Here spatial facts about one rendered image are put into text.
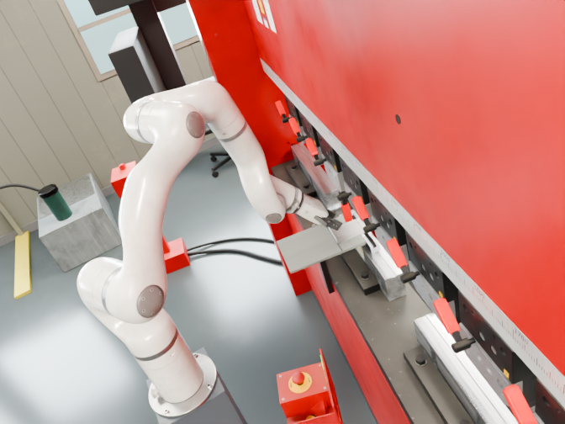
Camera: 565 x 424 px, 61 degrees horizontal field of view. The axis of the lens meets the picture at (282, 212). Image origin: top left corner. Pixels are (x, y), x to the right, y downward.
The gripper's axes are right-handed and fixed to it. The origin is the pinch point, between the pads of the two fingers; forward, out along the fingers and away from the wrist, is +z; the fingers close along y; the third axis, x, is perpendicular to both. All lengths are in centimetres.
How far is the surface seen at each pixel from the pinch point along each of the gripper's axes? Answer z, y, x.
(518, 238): -36, -85, -36
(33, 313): -44, 171, 218
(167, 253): 16, 162, 128
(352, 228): 8.8, 0.1, -0.4
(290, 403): 1, -36, 45
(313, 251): -1.1, -3.5, 11.7
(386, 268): 12.9, -20.0, 0.1
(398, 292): 18.8, -24.5, 3.8
